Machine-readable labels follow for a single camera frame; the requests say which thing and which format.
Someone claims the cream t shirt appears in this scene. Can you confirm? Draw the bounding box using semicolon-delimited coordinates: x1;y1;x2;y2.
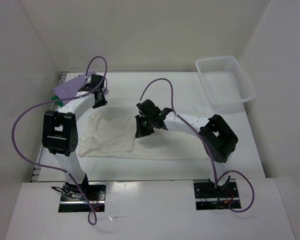
77;107;209;161

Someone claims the lavender t shirt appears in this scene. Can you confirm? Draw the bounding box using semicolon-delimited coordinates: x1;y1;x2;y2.
53;71;104;105

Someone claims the green t shirt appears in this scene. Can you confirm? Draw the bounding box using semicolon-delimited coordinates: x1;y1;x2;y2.
51;95;64;107

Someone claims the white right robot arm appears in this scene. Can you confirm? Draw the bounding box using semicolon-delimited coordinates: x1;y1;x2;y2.
135;108;239;197

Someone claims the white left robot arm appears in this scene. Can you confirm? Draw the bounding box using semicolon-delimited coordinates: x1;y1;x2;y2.
42;83;107;200

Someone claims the white plastic basket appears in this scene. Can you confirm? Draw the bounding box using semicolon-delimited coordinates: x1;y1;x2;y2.
195;55;257;110

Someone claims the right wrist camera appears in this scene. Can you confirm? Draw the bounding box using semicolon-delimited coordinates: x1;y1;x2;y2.
136;99;161;118

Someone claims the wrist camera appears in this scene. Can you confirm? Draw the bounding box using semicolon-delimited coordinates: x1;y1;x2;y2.
78;74;108;93
136;99;161;118

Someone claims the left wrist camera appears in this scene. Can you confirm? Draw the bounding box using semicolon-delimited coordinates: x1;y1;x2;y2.
78;74;108;93

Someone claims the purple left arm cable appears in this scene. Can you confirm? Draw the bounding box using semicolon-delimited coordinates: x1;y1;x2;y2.
11;56;108;225

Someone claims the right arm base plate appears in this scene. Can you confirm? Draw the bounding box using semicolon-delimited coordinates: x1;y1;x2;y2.
193;180;242;211

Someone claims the aluminium table edge rail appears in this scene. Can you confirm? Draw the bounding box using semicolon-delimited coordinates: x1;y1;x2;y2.
29;71;69;182

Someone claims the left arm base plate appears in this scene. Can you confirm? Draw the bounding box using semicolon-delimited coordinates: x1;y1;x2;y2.
51;183;106;213

